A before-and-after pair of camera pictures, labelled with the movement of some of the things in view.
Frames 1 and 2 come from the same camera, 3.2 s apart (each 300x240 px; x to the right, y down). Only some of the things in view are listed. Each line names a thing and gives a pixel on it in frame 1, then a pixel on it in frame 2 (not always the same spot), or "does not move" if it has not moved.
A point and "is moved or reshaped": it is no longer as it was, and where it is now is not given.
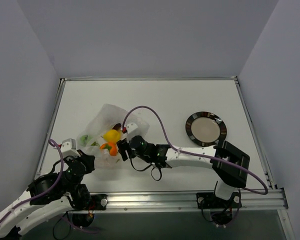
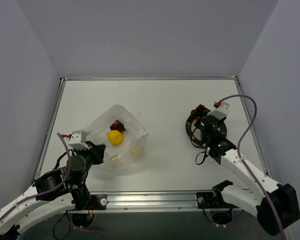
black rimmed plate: x=205 y=129 does not move
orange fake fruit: x=112 y=147 -> x=196 y=118
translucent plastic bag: x=109 y=124 is moved or reshaped
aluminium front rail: x=266 y=200 does not move
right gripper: x=123 y=150 -> x=198 y=115
